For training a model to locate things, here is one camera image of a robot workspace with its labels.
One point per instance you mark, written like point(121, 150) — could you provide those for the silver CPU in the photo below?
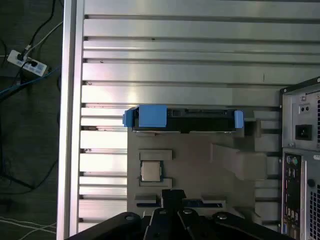
point(151, 170)

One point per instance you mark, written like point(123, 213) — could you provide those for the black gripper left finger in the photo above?
point(155, 225)

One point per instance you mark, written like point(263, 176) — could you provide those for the black PC case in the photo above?
point(292, 120)

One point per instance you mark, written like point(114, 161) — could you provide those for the white power strip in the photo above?
point(15, 57)

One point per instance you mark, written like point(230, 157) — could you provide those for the hard disk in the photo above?
point(200, 122)

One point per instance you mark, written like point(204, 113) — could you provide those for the grey parts rack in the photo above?
point(195, 150)

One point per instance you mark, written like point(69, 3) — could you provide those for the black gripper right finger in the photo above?
point(190, 225)

